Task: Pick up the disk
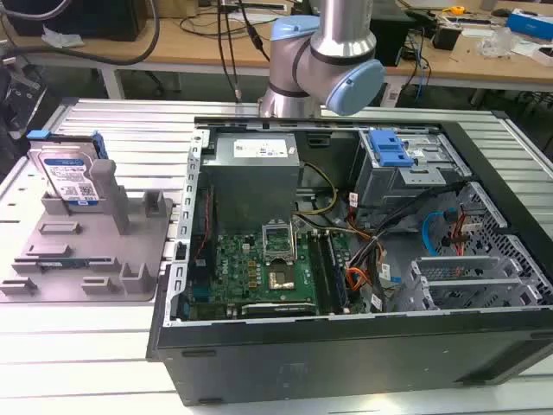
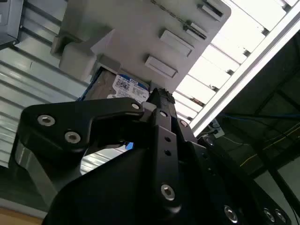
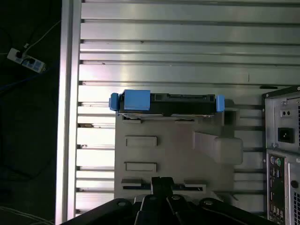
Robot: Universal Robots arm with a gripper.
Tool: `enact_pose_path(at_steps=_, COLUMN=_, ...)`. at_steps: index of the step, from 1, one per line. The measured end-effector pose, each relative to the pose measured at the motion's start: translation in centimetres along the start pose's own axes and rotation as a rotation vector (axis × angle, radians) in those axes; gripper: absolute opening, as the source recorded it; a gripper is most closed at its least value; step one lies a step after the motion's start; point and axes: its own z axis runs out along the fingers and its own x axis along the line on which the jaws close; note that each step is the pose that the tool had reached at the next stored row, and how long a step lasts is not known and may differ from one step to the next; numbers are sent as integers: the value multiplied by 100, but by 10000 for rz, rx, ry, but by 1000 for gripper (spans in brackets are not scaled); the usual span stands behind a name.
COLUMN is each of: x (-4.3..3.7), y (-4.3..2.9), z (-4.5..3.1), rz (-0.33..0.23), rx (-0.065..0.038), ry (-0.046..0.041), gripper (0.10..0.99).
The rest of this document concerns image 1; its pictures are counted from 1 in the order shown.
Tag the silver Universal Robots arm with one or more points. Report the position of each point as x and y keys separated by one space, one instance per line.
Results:
x=328 y=60

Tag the blue disk bay carrier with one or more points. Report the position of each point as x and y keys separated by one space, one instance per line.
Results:
x=391 y=149

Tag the metal disk bay cage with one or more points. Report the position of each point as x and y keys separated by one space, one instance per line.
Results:
x=410 y=173

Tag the hard disk in blue carrier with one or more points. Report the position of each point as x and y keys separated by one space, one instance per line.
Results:
x=69 y=173

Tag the grey power supply unit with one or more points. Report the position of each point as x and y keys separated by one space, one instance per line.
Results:
x=252 y=181

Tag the green motherboard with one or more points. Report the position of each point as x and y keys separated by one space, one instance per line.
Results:
x=276 y=272

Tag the CPU socket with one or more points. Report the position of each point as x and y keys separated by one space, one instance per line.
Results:
x=281 y=280

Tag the black graphics card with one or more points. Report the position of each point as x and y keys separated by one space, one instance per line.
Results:
x=276 y=308

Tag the black open PC case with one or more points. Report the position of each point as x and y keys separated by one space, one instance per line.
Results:
x=345 y=346

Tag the wooden desk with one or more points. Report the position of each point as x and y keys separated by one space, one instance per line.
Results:
x=173 y=47

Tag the grey parts rack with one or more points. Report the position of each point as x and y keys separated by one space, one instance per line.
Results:
x=86 y=250

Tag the black computer tower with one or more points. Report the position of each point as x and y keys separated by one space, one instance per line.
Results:
x=389 y=34

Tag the RAM stick on rack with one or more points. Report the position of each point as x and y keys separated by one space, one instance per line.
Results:
x=65 y=262

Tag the black small box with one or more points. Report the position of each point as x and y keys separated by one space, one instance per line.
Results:
x=446 y=36

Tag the black bag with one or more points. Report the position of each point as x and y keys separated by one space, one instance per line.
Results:
x=21 y=104

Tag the clear plastic wrap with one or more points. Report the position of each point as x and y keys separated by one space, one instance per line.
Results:
x=499 y=43

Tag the blue cardboard box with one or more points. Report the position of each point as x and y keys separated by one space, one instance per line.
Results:
x=529 y=23

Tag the silver expansion slot bracket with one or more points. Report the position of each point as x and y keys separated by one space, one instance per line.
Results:
x=458 y=262
x=471 y=285

